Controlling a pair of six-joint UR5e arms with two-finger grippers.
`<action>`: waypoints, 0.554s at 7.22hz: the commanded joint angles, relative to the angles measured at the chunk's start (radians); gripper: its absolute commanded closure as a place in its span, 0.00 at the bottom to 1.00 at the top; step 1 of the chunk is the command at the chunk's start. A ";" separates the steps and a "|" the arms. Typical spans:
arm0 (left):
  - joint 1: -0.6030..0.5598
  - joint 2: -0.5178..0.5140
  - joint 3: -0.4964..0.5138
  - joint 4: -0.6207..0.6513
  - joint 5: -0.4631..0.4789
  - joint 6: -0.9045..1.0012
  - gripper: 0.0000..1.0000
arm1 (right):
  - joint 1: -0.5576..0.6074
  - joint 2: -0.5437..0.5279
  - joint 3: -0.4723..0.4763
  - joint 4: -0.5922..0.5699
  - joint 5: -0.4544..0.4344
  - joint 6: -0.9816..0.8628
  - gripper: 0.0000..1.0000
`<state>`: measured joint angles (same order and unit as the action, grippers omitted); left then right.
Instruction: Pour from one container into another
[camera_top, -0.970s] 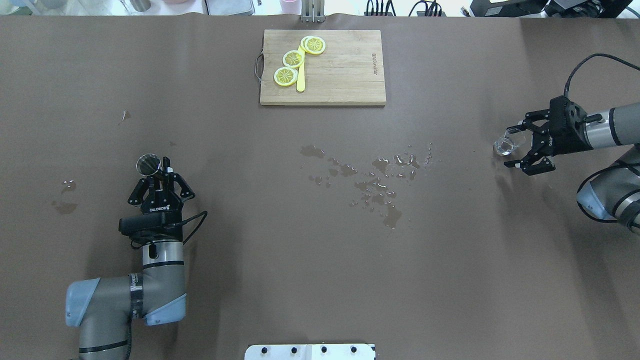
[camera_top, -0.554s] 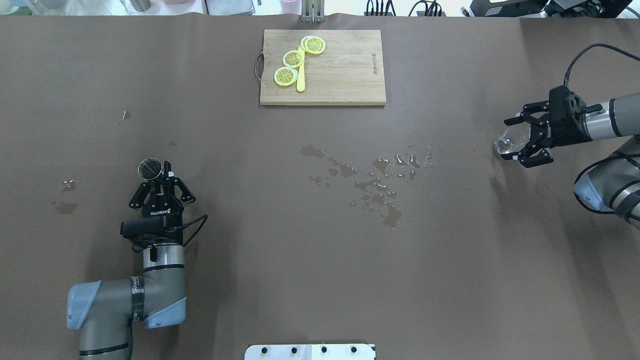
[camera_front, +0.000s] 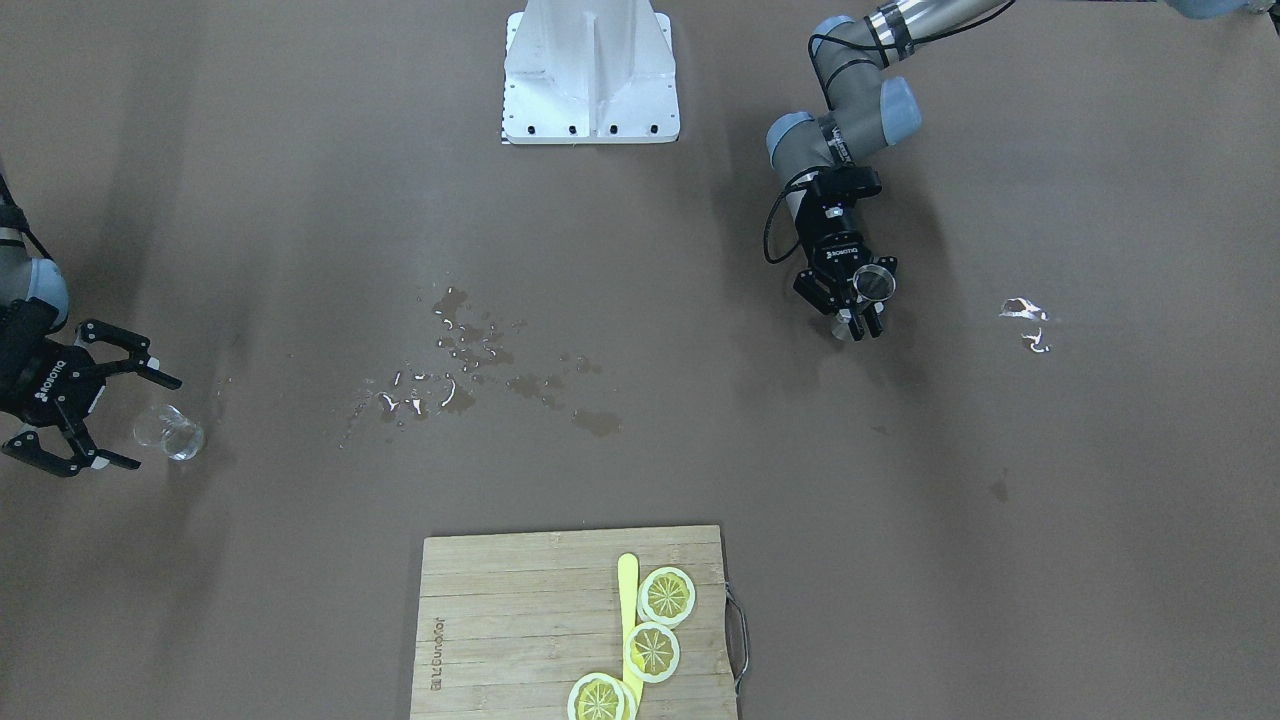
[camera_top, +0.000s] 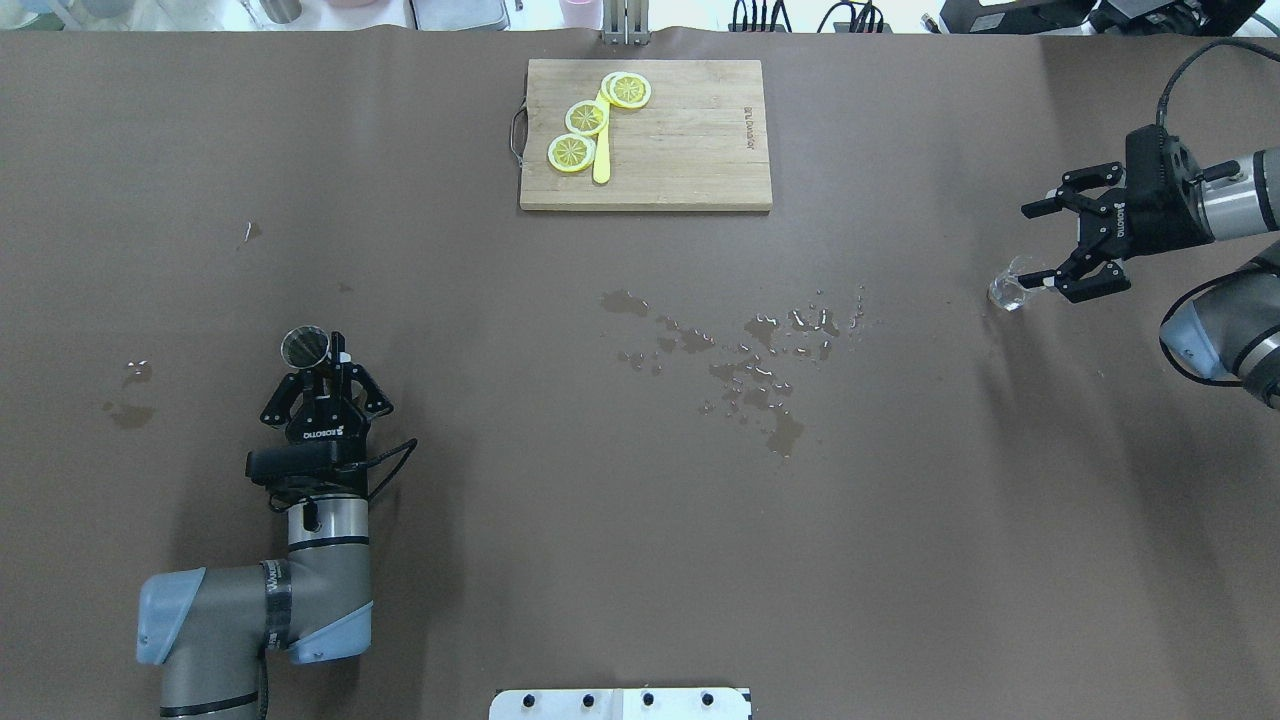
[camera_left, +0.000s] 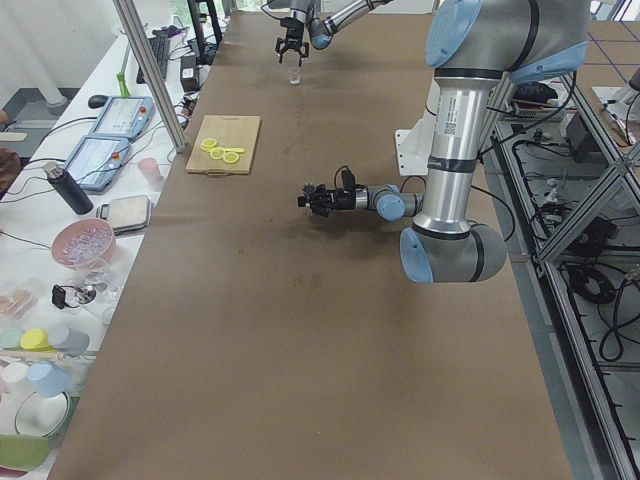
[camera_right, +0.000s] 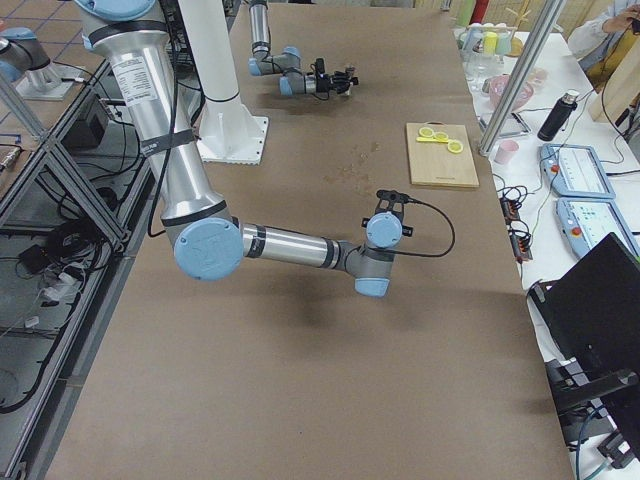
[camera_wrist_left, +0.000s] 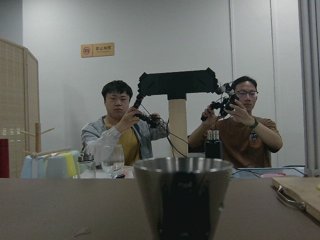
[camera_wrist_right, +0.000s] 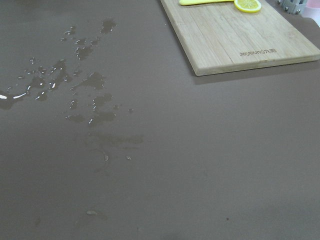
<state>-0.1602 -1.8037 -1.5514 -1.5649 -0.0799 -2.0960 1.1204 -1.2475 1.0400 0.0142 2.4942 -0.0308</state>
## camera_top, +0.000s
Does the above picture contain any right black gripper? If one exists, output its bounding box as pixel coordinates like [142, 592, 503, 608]
[1021, 126, 1213, 304]

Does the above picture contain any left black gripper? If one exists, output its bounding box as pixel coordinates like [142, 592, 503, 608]
[260, 332, 394, 445]

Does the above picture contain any steel jigger measuring cup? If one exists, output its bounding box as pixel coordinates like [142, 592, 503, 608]
[279, 325, 333, 383]

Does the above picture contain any clear glass cup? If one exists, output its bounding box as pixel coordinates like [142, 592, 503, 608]
[987, 255, 1048, 313]

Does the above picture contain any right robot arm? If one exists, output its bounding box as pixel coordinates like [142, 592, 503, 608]
[1018, 126, 1279, 409]

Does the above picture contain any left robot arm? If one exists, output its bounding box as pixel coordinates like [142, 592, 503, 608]
[136, 325, 393, 719]

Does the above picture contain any pink plastic cup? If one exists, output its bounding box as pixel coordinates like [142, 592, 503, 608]
[559, 0, 603, 29]

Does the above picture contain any lemon slice far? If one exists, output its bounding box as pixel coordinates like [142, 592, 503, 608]
[547, 133, 596, 174]

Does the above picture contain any lemon slice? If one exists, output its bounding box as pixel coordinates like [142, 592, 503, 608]
[600, 70, 652, 110]
[564, 99, 611, 138]
[547, 133, 596, 174]

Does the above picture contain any yellow plastic knife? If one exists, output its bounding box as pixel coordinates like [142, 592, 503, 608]
[591, 90, 613, 186]

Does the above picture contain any wooden cutting board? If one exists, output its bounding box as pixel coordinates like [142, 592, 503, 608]
[518, 59, 773, 213]

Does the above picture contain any lemon slice middle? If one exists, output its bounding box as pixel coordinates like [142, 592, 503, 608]
[564, 99, 611, 138]

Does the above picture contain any lemon slice near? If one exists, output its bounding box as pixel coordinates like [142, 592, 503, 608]
[600, 70, 652, 110]

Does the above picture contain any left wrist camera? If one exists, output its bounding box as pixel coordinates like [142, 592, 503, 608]
[244, 439, 369, 495]

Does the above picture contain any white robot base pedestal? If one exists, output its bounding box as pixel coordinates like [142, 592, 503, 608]
[488, 687, 754, 719]

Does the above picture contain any aluminium frame post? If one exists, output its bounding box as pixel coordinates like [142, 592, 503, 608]
[600, 0, 652, 46]

